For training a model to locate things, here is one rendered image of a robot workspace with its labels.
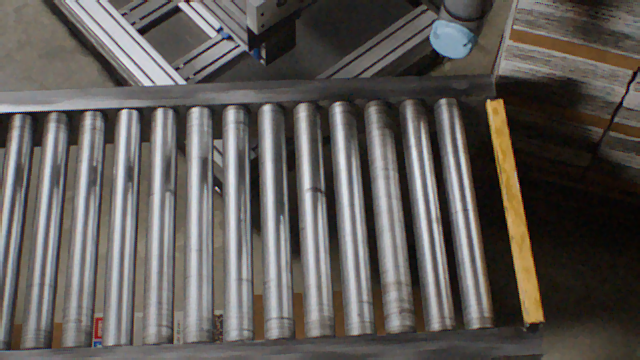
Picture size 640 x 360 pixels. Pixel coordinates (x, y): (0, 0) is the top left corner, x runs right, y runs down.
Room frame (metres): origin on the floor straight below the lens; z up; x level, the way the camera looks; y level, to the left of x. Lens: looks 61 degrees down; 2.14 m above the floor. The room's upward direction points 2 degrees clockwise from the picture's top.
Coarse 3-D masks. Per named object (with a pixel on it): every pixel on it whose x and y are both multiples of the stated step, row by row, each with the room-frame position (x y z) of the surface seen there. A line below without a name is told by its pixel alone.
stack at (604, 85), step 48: (528, 0) 1.25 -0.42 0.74; (576, 0) 1.23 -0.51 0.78; (624, 0) 1.21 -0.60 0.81; (528, 48) 1.24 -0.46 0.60; (624, 48) 1.20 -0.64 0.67; (528, 96) 1.23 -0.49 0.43; (576, 96) 1.21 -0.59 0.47; (624, 96) 1.20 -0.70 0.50; (528, 144) 1.23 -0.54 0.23; (576, 144) 1.20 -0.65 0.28; (624, 144) 1.17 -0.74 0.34; (528, 192) 1.21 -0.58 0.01; (624, 192) 1.16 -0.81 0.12
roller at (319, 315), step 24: (312, 120) 0.89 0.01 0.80; (312, 144) 0.84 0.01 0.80; (312, 168) 0.79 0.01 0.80; (312, 192) 0.75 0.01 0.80; (312, 216) 0.70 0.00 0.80; (312, 240) 0.66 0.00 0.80; (312, 264) 0.61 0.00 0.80; (312, 288) 0.57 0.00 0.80; (312, 312) 0.53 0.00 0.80; (312, 336) 0.49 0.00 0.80
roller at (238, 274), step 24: (240, 120) 0.89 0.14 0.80; (240, 144) 0.84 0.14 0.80; (240, 168) 0.79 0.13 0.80; (240, 192) 0.74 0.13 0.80; (240, 216) 0.70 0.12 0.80; (240, 240) 0.65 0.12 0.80; (240, 264) 0.61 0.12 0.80; (240, 288) 0.56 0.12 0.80; (240, 312) 0.52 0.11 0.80; (240, 336) 0.48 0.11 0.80
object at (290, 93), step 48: (0, 96) 0.92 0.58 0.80; (48, 96) 0.93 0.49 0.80; (96, 96) 0.93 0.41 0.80; (144, 96) 0.93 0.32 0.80; (192, 96) 0.94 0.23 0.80; (240, 96) 0.94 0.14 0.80; (288, 96) 0.94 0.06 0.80; (336, 96) 0.95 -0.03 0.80; (384, 96) 0.95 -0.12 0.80; (432, 96) 0.96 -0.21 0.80; (480, 96) 0.96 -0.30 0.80; (0, 144) 0.88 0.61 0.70
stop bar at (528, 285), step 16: (496, 112) 0.91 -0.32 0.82; (496, 128) 0.88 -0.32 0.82; (496, 144) 0.85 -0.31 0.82; (496, 160) 0.82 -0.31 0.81; (512, 160) 0.81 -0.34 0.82; (512, 176) 0.78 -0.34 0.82; (512, 192) 0.75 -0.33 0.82; (512, 208) 0.72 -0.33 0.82; (512, 224) 0.69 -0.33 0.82; (512, 240) 0.66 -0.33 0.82; (528, 240) 0.66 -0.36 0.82; (528, 256) 0.63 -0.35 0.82; (528, 272) 0.60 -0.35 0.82; (528, 288) 0.57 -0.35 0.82; (528, 304) 0.55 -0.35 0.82; (528, 320) 0.52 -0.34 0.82
